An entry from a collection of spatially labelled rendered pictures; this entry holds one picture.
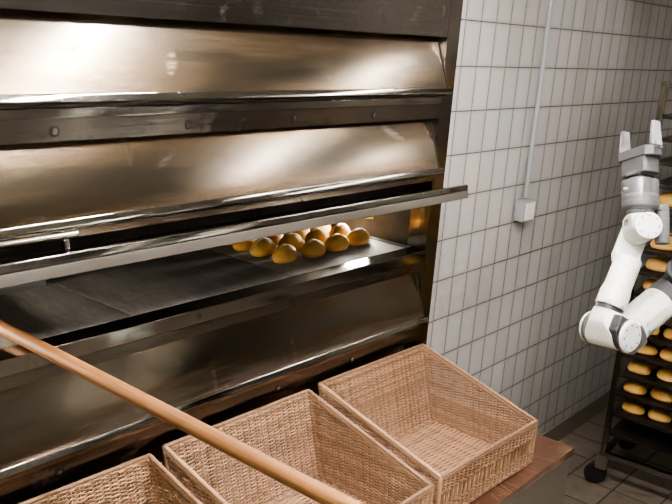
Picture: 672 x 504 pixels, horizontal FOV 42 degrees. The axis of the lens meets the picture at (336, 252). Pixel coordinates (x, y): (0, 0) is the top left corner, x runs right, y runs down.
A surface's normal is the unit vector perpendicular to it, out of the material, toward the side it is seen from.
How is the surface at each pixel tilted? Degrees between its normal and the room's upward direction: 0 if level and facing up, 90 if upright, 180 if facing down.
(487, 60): 90
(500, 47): 90
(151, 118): 90
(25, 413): 70
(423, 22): 90
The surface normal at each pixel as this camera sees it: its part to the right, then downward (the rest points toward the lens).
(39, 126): 0.76, 0.22
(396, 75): 0.75, -0.12
